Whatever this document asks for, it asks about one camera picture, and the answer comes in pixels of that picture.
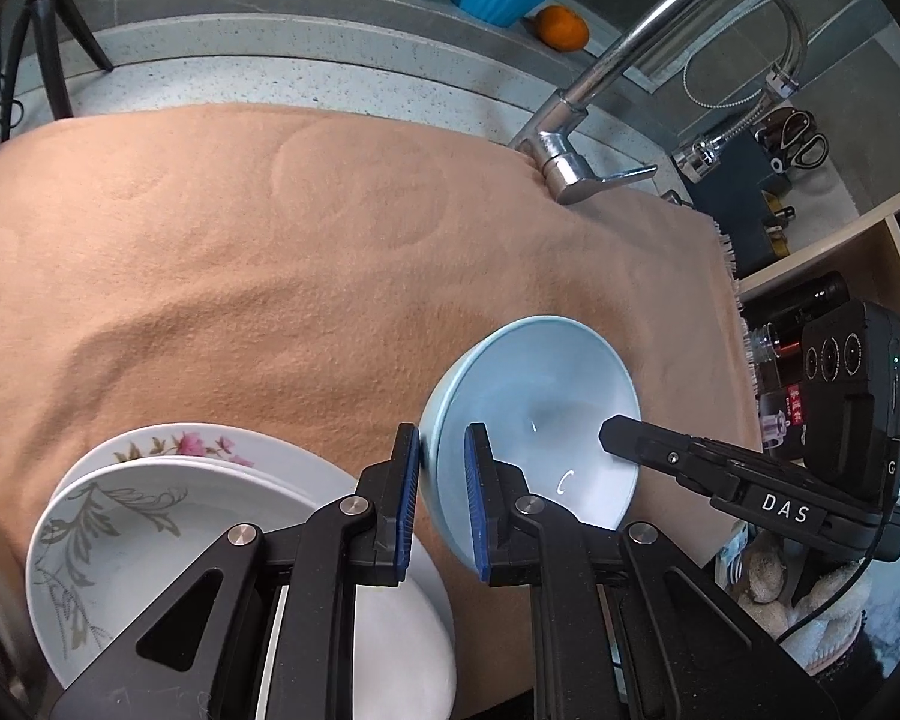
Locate light blue bowl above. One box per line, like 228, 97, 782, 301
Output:
418, 315, 643, 575

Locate wooden shelf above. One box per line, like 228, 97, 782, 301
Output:
738, 172, 900, 533

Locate dark bottle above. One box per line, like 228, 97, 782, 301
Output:
742, 272, 851, 347

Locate chrome faucet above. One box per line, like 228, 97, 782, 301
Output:
508, 0, 809, 208

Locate white plate grey leaf print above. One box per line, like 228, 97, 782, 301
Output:
25, 456, 459, 720

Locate blue patterned cloth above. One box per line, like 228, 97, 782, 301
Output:
859, 561, 900, 685

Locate black scissors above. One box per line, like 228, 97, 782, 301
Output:
754, 108, 830, 174

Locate orange fruit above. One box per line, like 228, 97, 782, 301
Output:
535, 4, 591, 54

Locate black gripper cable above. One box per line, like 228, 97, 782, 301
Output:
778, 532, 883, 647

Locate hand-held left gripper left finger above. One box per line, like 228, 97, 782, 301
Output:
49, 422, 423, 720

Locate beige cloth mat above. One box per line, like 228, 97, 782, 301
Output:
0, 101, 767, 720

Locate black tripod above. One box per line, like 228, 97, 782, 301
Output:
0, 0, 115, 121

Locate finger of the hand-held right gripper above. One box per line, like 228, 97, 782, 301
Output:
598, 414, 900, 560

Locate person's right forearm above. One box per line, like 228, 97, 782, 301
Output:
720, 532, 872, 680

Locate metal sprayer hose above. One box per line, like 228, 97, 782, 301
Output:
670, 45, 805, 185

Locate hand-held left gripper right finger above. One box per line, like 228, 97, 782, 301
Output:
461, 422, 835, 720

